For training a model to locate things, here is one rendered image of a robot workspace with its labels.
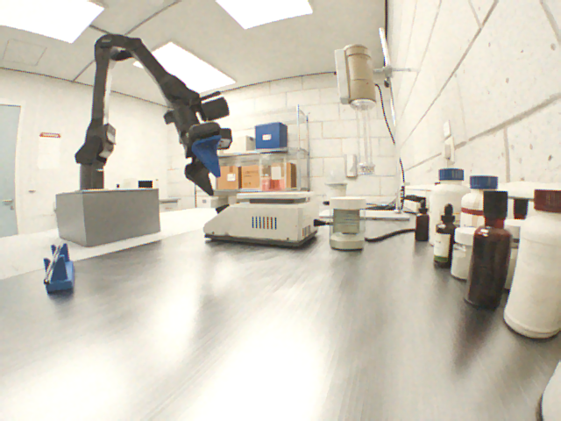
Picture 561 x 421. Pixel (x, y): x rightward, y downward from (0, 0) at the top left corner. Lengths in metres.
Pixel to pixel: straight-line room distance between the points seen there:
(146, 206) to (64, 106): 2.95
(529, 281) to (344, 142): 2.81
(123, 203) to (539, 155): 0.76
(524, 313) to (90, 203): 0.60
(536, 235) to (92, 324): 0.32
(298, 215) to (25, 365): 0.37
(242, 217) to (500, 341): 0.39
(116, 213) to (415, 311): 0.52
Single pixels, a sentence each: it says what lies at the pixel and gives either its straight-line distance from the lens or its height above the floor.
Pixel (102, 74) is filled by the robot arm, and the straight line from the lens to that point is 0.66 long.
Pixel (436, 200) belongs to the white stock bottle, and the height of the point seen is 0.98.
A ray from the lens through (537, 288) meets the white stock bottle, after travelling 0.19.
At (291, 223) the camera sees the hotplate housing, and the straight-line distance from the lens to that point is 0.38.
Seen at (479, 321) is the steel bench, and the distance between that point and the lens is 0.21.
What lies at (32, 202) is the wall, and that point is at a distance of 3.18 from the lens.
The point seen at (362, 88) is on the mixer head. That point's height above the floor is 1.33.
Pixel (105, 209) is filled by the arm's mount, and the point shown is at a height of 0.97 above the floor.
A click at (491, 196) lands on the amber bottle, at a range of 0.22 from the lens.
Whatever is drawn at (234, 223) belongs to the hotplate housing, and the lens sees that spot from 0.43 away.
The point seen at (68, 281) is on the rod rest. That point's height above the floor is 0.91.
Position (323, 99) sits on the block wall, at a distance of 3.10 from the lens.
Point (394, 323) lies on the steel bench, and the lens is 0.19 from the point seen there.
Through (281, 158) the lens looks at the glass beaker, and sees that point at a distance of 0.44.
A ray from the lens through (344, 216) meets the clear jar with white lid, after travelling 0.37.
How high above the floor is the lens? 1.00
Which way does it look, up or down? 5 degrees down
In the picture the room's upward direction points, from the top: 1 degrees counter-clockwise
